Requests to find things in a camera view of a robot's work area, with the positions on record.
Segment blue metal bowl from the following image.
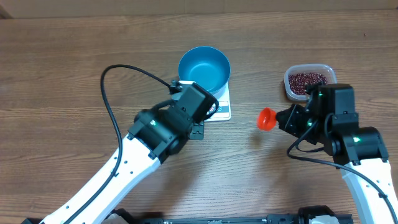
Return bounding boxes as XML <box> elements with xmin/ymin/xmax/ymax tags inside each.
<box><xmin>178</xmin><ymin>46</ymin><xmax>231</xmax><ymax>94</ymax></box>

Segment clear plastic container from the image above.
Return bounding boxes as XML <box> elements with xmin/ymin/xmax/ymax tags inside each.
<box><xmin>284</xmin><ymin>63</ymin><xmax>337</xmax><ymax>101</ymax></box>

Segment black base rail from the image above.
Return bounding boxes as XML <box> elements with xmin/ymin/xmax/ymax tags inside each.
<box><xmin>103</xmin><ymin>205</ymin><xmax>354</xmax><ymax>224</ymax></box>

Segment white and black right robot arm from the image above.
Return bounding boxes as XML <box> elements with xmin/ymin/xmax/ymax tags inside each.
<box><xmin>275</xmin><ymin>83</ymin><xmax>397</xmax><ymax>223</ymax></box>

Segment white digital kitchen scale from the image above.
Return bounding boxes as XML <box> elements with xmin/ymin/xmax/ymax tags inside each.
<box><xmin>171</xmin><ymin>80</ymin><xmax>231</xmax><ymax>122</ymax></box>

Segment red beans in container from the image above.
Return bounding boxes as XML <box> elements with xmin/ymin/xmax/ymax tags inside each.
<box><xmin>288</xmin><ymin>72</ymin><xmax>327</xmax><ymax>95</ymax></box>

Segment orange scoop with blue handle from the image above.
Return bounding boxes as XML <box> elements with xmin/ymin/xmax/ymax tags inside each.
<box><xmin>257</xmin><ymin>108</ymin><xmax>277</xmax><ymax>131</ymax></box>

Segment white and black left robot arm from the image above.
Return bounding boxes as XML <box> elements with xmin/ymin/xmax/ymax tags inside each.
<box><xmin>24</xmin><ymin>81</ymin><xmax>219</xmax><ymax>224</ymax></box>

